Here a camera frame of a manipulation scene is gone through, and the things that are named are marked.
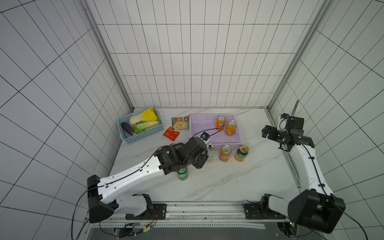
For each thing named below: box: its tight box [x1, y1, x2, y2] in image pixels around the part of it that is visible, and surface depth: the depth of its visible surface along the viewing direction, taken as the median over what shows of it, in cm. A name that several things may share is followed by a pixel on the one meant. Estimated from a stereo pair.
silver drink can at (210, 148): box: [206, 142, 216, 162], surface depth 83 cm
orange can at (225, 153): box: [219, 144, 232, 163], surface depth 86 cm
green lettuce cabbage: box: [133, 120, 159, 134], surface depth 101 cm
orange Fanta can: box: [216, 115, 226, 131], surface depth 101 cm
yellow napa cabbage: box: [129, 106, 159, 126], surface depth 106 cm
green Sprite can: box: [177, 165, 189, 181], surface depth 77 cm
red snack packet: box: [163, 126, 180, 142], surface depth 105 cm
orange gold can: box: [225, 119, 237, 137], surface depth 99 cm
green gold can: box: [234, 145, 249, 162], surface depth 86 cm
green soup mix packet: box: [171, 115, 190, 130], surface depth 112 cm
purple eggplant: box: [121, 122, 135, 136], surface depth 106 cm
